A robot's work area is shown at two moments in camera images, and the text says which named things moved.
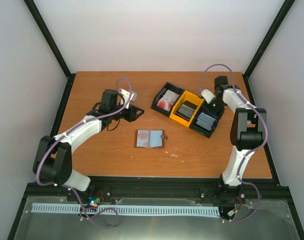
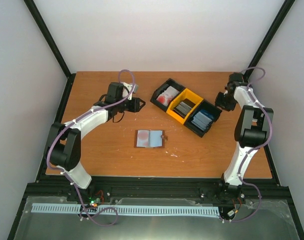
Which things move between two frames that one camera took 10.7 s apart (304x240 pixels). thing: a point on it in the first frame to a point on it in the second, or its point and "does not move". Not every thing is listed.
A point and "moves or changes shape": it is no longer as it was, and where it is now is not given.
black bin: [172, 87] moves or changes shape
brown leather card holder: [150, 138] does not move
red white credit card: [143, 138] does not move
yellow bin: [189, 97] moves or changes shape
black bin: [206, 120] moves or changes shape
